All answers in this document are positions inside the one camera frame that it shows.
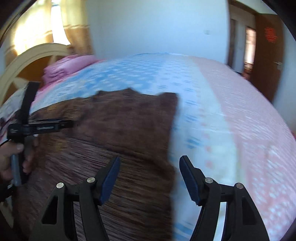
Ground brown knitted sweater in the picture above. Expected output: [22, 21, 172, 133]
[13, 89, 178, 240]

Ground person's left hand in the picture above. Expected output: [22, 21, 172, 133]
[1, 137, 38, 181]

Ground cream wooden headboard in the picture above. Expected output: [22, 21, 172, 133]
[1, 43, 75, 104]

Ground folded pink quilt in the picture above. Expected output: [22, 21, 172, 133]
[42, 54, 102, 84]

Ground blue polka dot bed blanket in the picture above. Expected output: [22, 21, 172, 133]
[1, 54, 295, 240]

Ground yellow patterned curtain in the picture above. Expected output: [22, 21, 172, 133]
[4, 1, 93, 66]

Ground brown wooden door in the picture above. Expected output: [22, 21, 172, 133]
[250, 14, 284, 102]

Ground red paper door decoration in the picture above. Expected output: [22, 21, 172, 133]
[264, 27, 278, 43]

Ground silver door handle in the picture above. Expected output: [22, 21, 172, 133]
[274, 62, 283, 71]

